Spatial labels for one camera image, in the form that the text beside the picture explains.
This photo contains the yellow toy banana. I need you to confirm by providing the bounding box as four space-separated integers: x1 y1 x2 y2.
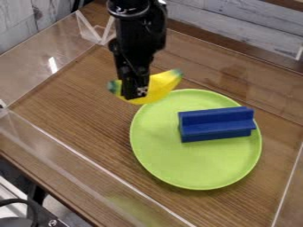
107 68 183 105

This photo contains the black cable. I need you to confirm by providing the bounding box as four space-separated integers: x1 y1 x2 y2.
0 198 40 227

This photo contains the clear acrylic enclosure wall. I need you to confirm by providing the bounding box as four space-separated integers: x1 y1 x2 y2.
0 108 195 227

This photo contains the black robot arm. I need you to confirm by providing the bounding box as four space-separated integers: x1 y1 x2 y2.
107 0 167 100

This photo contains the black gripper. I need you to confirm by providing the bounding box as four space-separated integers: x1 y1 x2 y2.
108 5 167 100

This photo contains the blue plastic block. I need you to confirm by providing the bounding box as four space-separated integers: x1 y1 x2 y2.
178 106 256 143

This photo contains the clear acrylic corner bracket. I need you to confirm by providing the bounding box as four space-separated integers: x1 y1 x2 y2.
76 11 116 46

